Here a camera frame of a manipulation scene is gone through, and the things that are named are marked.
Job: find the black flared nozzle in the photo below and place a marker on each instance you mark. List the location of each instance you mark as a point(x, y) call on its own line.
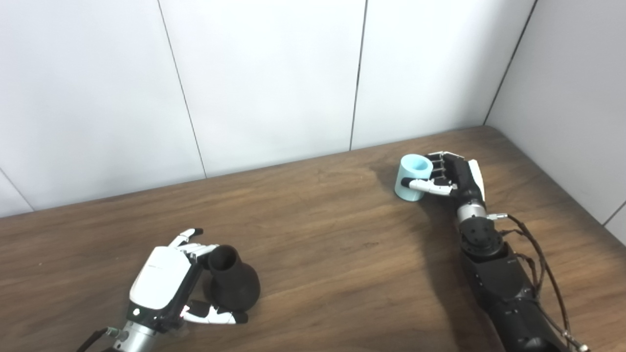
point(234, 288)

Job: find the white and black left hand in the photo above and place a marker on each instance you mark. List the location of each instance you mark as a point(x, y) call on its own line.
point(159, 276)

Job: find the white and black right hand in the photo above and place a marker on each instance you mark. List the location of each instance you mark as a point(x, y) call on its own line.
point(464, 178)

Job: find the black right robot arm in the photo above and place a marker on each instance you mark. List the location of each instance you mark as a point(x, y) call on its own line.
point(499, 283)

